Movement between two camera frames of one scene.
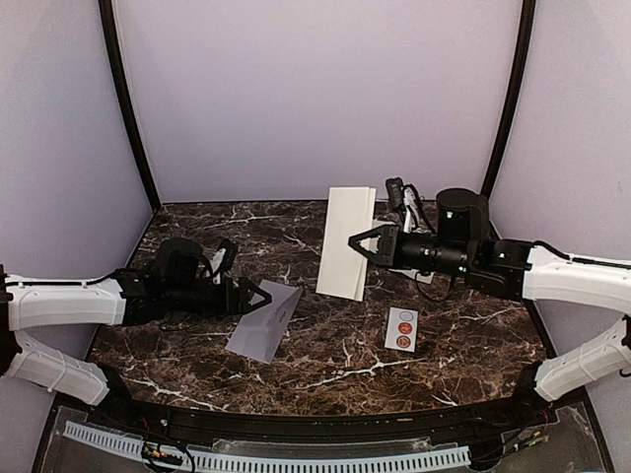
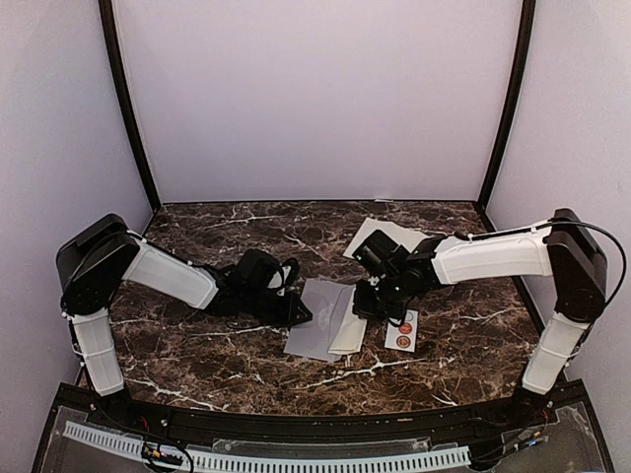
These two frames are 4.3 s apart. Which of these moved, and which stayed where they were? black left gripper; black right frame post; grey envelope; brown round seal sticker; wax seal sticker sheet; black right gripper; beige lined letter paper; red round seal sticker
Moved: black left gripper; black right gripper; grey envelope; beige lined letter paper
Stayed: brown round seal sticker; red round seal sticker; black right frame post; wax seal sticker sheet
